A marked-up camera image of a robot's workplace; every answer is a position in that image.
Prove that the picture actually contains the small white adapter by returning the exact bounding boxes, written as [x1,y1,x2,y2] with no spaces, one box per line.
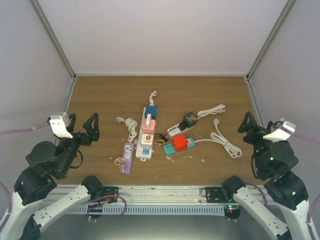
[145,113,152,128]

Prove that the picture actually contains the red cube socket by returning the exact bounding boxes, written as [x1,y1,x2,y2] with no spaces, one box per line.
[172,134,188,153]

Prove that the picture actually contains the purple power strip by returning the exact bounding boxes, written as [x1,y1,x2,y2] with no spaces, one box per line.
[119,142,135,174]

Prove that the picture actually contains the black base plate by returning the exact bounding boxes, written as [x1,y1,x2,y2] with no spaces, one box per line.
[99,186,119,205]
[205,186,230,203]

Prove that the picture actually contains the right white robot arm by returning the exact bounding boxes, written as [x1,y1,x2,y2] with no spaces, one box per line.
[221,111,319,240]

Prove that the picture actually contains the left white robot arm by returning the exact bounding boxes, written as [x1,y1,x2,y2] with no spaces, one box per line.
[0,112,104,240]

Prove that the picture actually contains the white cube socket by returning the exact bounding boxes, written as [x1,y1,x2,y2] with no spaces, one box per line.
[140,133,154,147]

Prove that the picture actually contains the dark green cube socket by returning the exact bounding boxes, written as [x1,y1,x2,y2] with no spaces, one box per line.
[183,112,198,128]

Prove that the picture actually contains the white power strip green ports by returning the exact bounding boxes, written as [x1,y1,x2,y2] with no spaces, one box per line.
[166,122,193,139]

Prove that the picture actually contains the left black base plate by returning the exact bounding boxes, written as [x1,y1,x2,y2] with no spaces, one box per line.
[99,186,119,205]

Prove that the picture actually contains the white coiled cord right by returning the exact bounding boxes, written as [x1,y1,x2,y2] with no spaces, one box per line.
[195,117,243,160]

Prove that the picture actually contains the long white power strip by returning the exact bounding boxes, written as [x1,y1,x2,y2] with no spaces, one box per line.
[135,107,157,161]

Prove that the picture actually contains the grey slotted cable duct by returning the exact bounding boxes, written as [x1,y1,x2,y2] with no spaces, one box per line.
[67,204,227,216]

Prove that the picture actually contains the black charger with cable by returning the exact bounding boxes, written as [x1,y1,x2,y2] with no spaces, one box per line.
[154,122,187,144]

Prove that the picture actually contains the pink braided usb cable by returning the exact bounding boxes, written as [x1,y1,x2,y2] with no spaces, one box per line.
[114,156,127,172]

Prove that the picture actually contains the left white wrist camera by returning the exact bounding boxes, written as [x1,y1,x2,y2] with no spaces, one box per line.
[49,112,73,139]

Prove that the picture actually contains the aluminium front rail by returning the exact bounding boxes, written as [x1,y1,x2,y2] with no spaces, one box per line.
[49,183,276,205]

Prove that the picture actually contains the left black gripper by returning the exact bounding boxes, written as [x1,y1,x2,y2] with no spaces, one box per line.
[58,111,101,175]

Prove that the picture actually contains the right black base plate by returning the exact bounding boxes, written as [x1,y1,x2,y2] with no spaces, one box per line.
[205,186,230,203]

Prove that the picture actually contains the white bundled cord back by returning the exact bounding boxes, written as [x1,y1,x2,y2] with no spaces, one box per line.
[196,104,227,118]

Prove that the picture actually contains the small white usb charger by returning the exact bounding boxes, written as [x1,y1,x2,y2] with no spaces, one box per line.
[123,149,132,161]

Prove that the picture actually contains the pink cube socket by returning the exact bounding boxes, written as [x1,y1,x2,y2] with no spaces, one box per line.
[141,118,156,134]

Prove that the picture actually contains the blue cube socket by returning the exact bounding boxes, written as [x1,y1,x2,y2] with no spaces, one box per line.
[144,105,158,120]

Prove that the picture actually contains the long strip white cord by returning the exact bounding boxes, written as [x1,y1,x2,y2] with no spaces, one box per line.
[147,90,159,107]

